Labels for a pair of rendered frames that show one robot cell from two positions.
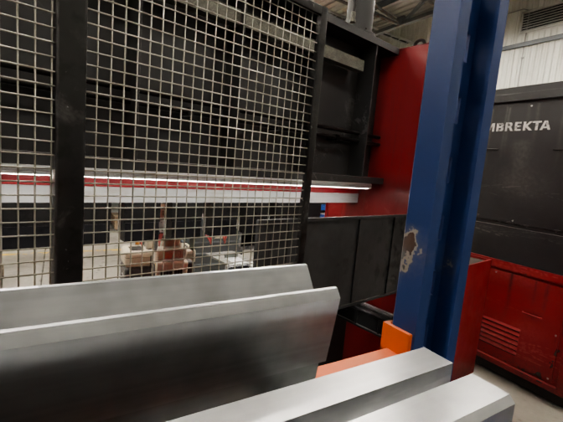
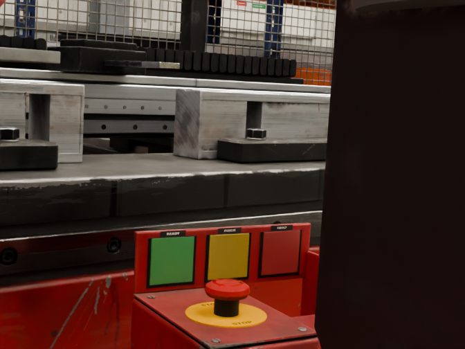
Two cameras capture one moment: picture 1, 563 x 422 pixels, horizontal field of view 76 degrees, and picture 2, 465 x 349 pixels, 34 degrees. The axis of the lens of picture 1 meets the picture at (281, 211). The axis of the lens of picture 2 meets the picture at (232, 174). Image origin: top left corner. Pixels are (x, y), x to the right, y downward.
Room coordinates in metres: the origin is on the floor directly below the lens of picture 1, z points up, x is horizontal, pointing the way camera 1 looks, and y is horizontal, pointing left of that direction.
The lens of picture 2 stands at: (2.70, 0.57, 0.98)
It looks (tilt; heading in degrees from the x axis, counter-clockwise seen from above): 7 degrees down; 181
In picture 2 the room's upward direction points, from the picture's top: 3 degrees clockwise
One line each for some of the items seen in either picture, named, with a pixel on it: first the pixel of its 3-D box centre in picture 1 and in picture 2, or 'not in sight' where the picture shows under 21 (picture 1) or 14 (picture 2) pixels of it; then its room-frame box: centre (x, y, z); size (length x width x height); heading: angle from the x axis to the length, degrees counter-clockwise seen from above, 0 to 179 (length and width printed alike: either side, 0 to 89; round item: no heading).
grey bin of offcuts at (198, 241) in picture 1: (207, 249); not in sight; (4.72, 0.94, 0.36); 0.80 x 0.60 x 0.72; 122
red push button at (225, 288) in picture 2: not in sight; (226, 301); (2.04, 0.56, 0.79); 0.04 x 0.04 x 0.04
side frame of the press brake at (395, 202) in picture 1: (382, 233); not in sight; (2.41, -0.69, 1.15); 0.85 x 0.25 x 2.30; 41
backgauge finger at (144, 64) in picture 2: not in sight; (121, 57); (1.52, 0.38, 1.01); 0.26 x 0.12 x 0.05; 41
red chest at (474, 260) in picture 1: (431, 319); not in sight; (2.62, -1.20, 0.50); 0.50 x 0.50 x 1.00; 41
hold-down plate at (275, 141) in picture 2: not in sight; (306, 149); (1.56, 0.66, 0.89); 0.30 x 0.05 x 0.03; 131
